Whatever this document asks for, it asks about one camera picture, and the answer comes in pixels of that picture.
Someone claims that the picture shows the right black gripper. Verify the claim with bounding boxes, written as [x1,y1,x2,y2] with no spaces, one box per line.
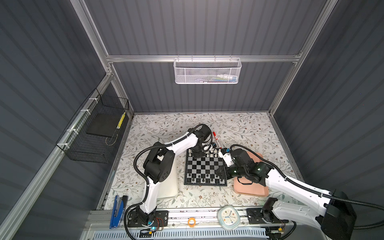
[212,162,246,179]

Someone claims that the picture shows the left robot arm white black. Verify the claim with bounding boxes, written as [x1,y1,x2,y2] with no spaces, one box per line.
[123,124,213,240]

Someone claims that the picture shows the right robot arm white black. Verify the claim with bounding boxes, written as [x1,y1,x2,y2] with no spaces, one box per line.
[216,144,384,240]

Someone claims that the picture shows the white chess pieces on board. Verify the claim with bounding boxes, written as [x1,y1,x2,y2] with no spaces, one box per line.
[187,149,221,158]

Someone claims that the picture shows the black white chess board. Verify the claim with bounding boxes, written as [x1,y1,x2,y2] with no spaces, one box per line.
[184,153,227,187]

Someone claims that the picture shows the black chess pieces on board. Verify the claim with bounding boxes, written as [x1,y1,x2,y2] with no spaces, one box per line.
[185,173,227,186]

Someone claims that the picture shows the red white marker pen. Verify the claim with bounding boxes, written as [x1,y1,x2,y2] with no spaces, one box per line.
[213,132,222,149]

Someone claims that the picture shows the pink plastic tray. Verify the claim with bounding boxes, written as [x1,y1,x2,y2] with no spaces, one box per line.
[230,149,269,197]

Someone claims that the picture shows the mint green alarm clock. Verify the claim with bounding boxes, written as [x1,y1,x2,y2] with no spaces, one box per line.
[217,206,241,231]

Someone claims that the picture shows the white plastic tray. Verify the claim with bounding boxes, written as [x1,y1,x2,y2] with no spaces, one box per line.
[157,163,179,200]

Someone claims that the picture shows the yellow brush in basket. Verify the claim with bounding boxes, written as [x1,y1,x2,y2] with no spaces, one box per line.
[117,112,126,130]

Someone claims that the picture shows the blue clamp tool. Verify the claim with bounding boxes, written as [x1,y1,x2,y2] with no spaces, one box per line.
[109,195,128,229]

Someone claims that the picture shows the white wire basket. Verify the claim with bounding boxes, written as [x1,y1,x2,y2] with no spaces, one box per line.
[173,58,242,85]

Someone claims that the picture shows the black wire basket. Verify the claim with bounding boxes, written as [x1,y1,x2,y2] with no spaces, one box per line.
[57,90,130,164]

